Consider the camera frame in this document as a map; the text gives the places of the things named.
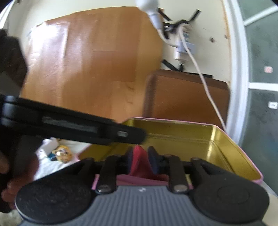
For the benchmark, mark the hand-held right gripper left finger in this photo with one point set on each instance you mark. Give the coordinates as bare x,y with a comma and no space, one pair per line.
129,160

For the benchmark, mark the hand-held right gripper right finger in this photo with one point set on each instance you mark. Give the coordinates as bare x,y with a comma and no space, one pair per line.
153,160

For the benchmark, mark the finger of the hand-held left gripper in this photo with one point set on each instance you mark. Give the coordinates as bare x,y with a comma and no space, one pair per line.
91,130

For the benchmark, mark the magenta pouch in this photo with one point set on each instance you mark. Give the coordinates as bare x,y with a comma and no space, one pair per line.
140,160

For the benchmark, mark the pink tin box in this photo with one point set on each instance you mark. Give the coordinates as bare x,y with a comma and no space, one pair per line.
173,134

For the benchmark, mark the yellow toy figure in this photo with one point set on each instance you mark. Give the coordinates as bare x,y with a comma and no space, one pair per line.
62,153

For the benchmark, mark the person's left hand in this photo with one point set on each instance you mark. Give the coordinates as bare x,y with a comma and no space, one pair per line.
10,193

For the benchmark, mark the brown woven cushion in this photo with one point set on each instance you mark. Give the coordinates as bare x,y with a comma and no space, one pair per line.
182,97

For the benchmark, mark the white charger plug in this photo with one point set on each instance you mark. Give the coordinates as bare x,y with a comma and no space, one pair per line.
180,57

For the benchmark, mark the frosted glass door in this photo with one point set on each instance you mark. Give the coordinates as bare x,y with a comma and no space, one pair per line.
260,121

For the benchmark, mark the white power strip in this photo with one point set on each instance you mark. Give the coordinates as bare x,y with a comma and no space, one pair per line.
186,46

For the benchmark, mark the white sticker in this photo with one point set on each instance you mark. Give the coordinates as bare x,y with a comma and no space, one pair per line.
272,105

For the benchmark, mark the white plastic fitting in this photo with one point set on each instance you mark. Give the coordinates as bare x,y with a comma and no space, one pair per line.
147,8

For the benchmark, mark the pink sticker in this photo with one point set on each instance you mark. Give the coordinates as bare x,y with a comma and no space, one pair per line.
268,69

